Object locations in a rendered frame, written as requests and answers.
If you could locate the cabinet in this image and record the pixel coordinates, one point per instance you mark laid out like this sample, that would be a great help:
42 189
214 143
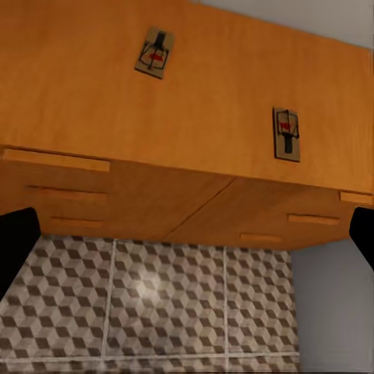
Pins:
103 151

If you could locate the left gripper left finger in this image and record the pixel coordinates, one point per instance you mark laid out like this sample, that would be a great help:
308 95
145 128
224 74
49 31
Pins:
19 232

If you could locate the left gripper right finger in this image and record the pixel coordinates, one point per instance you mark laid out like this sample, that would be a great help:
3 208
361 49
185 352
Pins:
362 232

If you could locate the mousetrap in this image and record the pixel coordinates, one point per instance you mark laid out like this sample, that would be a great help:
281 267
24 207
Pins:
285 133
155 52

